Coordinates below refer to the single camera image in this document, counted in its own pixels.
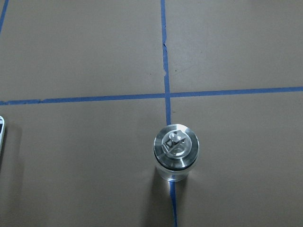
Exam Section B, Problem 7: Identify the silver digital kitchen scale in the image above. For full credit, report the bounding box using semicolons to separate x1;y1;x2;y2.
0;116;6;155

